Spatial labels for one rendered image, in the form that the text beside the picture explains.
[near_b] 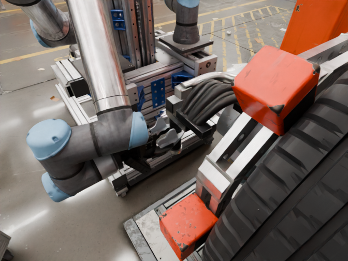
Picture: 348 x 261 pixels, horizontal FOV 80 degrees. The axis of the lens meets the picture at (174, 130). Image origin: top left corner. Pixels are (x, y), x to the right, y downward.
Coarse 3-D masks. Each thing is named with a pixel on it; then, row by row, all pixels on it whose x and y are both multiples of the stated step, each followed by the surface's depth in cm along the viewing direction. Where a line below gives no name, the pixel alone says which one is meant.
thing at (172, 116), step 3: (165, 102) 54; (168, 111) 55; (168, 114) 55; (171, 114) 54; (174, 114) 53; (171, 117) 55; (174, 117) 53; (174, 120) 54; (177, 120) 53; (177, 123) 53; (180, 123) 52; (180, 126) 53; (183, 126) 51; (186, 126) 51; (183, 129) 52; (186, 129) 51; (189, 129) 52
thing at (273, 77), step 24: (264, 48) 26; (240, 72) 27; (264, 72) 25; (288, 72) 24; (312, 72) 23; (240, 96) 28; (264, 96) 24; (288, 96) 23; (312, 96) 27; (264, 120) 29; (288, 120) 27
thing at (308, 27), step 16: (304, 0) 73; (320, 0) 69; (336, 0) 66; (304, 16) 75; (320, 16) 71; (336, 16) 67; (288, 32) 81; (304, 32) 77; (320, 32) 73; (336, 32) 73; (288, 48) 84; (304, 48) 79
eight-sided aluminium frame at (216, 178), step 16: (320, 48) 36; (336, 48) 38; (320, 64) 38; (336, 64) 32; (320, 80) 30; (240, 128) 34; (224, 144) 35; (256, 144) 32; (208, 160) 36; (224, 160) 37; (240, 160) 33; (256, 160) 34; (208, 176) 36; (224, 176) 34; (240, 176) 34; (208, 192) 43; (224, 192) 34; (224, 208) 41
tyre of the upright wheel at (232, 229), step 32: (320, 96) 25; (320, 128) 23; (288, 160) 24; (320, 160) 22; (256, 192) 26; (288, 192) 23; (320, 192) 22; (224, 224) 29; (256, 224) 26; (288, 224) 23; (320, 224) 21; (224, 256) 30; (256, 256) 26; (288, 256) 23; (320, 256) 21
